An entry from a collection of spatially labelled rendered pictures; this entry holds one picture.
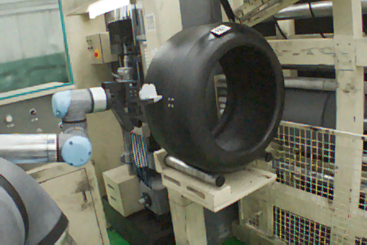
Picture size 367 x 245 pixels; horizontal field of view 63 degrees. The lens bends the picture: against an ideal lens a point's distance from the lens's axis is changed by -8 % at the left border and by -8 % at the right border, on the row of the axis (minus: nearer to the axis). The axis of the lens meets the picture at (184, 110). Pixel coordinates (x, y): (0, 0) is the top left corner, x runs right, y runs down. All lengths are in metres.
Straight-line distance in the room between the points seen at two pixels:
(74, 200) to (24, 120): 0.48
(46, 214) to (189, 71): 0.79
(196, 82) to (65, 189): 0.96
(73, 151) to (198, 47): 0.53
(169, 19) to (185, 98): 0.52
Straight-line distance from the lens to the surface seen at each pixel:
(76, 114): 0.96
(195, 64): 1.07
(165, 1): 1.47
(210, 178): 1.24
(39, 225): 0.36
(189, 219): 1.71
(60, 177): 1.71
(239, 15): 1.61
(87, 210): 1.82
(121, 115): 1.03
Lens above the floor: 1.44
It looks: 13 degrees down
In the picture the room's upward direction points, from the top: 7 degrees counter-clockwise
